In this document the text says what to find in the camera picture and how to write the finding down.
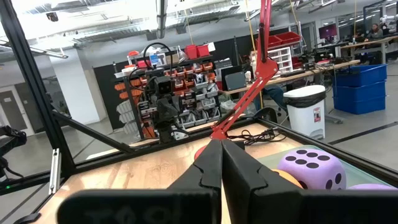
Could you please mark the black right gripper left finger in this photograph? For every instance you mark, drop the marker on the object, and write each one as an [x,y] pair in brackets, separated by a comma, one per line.
[208,174]

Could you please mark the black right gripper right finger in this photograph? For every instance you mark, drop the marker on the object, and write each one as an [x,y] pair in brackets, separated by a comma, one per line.
[242,177]

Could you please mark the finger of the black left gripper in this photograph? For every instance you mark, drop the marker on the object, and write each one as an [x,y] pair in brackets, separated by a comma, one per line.
[173,112]
[163,110]

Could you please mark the orange foam die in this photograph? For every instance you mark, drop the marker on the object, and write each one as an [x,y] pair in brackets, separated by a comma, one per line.
[287,180]

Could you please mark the purple foam die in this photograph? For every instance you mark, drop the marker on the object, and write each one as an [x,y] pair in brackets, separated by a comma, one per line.
[314,174]
[370,187]

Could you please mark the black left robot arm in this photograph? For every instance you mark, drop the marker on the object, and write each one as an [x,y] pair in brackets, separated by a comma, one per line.
[164,132]

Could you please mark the black parts bin shelf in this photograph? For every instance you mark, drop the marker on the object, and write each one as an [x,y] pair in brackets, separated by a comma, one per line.
[199,93]

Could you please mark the red plastic bin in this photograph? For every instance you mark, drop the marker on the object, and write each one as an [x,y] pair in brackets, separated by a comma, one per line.
[289,37]
[273,42]
[203,50]
[190,52]

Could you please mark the grey monitor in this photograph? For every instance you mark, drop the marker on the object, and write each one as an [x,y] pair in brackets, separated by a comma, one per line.
[235,81]

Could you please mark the white trash can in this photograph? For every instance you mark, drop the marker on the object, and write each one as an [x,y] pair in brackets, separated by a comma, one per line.
[306,118]

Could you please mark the person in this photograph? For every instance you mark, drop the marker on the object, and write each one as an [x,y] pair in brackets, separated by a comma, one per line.
[273,93]
[374,31]

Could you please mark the red desk lamp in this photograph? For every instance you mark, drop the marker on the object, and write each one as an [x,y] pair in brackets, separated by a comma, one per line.
[264,68]

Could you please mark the white drawer cabinet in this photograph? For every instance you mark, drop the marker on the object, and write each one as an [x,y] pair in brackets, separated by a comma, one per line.
[281,59]

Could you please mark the wooden workbench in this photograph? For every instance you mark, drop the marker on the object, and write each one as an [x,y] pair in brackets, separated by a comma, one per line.
[367,43]
[311,72]

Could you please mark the blue plastic tote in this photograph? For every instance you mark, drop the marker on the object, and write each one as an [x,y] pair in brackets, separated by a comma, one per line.
[360,92]
[360,107]
[360,74]

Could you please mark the purple lit monitor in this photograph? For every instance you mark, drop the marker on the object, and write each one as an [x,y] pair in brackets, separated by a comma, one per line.
[328,31]

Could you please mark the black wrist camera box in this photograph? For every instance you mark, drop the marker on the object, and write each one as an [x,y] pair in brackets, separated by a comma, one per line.
[164,85]

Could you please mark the silver frame bracket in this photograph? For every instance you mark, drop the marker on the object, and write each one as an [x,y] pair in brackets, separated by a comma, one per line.
[55,171]

